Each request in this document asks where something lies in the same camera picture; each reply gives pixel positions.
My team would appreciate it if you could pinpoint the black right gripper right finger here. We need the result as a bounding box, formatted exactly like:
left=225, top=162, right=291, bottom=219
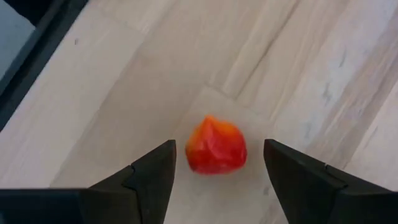
left=263, top=138, right=398, bottom=224

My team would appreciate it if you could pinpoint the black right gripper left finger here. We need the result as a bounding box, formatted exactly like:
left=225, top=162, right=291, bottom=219
left=77, top=139, right=177, bottom=224

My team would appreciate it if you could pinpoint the red orange pepper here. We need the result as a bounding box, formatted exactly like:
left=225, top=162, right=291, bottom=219
left=185, top=114, right=249, bottom=175

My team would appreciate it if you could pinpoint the black aluminium table frame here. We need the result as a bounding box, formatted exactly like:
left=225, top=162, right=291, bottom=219
left=0, top=0, right=90, bottom=131

